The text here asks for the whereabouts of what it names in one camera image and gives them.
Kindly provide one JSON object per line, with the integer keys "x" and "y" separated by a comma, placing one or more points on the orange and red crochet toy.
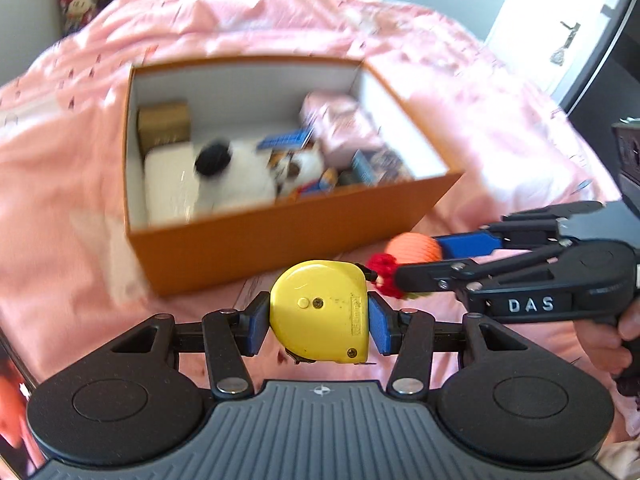
{"x": 410, "y": 249}

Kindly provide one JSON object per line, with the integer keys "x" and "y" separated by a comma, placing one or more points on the orange cardboard box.
{"x": 225, "y": 245}

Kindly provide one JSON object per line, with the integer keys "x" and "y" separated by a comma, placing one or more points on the white rectangular box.
{"x": 167, "y": 180}

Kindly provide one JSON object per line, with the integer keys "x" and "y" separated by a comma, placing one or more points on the yellow tape measure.
{"x": 320, "y": 310}

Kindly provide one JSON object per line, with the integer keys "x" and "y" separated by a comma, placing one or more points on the hanging keys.
{"x": 561, "y": 52}

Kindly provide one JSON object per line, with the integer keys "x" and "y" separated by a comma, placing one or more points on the pink printed duvet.
{"x": 300, "y": 25}

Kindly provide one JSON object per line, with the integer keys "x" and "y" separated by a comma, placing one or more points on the white and black plush toy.
{"x": 240, "y": 175}

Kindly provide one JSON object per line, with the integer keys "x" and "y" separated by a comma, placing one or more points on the white door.
{"x": 530, "y": 5}

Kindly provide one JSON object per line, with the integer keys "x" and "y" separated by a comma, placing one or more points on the pink packet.
{"x": 340, "y": 125}

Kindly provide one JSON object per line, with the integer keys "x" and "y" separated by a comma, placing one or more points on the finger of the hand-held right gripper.
{"x": 425, "y": 275}
{"x": 465, "y": 246}

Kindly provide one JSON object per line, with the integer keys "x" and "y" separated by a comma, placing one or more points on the smartphone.
{"x": 12, "y": 395}

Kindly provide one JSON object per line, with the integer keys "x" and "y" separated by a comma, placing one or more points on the bear plush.
{"x": 300, "y": 165}

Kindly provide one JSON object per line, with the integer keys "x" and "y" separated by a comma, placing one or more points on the dark furniture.
{"x": 615, "y": 60}

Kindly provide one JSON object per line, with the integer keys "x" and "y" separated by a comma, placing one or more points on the gold box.
{"x": 162, "y": 125}

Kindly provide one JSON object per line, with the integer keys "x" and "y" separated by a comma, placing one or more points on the person's right hand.
{"x": 595, "y": 340}

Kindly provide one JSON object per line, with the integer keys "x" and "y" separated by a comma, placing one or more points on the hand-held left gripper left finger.
{"x": 257, "y": 325}

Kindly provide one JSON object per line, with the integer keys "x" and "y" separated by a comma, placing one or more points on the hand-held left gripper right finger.
{"x": 382, "y": 325}

